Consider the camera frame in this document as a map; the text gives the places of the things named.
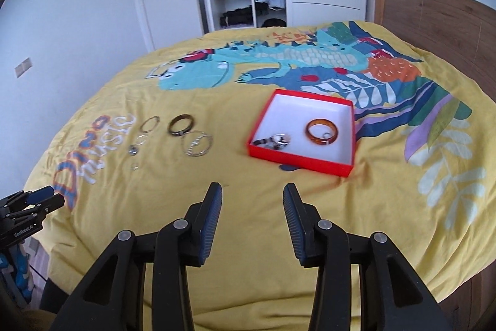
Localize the red cardboard box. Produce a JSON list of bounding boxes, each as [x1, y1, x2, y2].
[[247, 89, 356, 177]]

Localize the wall light switch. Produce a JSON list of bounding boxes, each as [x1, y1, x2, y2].
[[14, 57, 33, 78]]

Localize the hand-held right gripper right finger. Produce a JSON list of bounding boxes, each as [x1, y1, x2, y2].
[[282, 183, 452, 331]]

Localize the wooden headboard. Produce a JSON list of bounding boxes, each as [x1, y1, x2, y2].
[[374, 0, 496, 93]]

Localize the silver rhinestone bracelet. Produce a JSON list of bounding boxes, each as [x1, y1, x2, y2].
[[182, 131, 214, 158]]

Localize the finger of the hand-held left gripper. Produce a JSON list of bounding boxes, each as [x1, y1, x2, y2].
[[8, 195, 65, 221], [0, 186, 55, 212]]

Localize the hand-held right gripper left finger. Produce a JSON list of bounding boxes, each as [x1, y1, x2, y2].
[[50, 182, 223, 331]]

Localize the beaded bracelet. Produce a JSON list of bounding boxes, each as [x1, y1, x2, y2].
[[253, 135, 292, 150]]

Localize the amber bangle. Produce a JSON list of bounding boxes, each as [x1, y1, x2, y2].
[[304, 118, 339, 145]]

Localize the folded dark clothes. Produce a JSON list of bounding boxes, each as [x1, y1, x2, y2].
[[219, 6, 255, 28]]

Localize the blue and white object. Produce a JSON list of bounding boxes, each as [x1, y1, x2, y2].
[[0, 249, 36, 305]]

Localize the dark brown bangle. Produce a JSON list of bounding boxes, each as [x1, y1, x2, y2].
[[167, 114, 195, 137]]

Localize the large thin silver hoop bracelet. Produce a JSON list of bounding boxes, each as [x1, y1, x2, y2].
[[139, 116, 161, 133]]

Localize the yellow dinosaur print blanket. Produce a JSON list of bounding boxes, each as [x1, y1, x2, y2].
[[23, 20, 496, 331]]

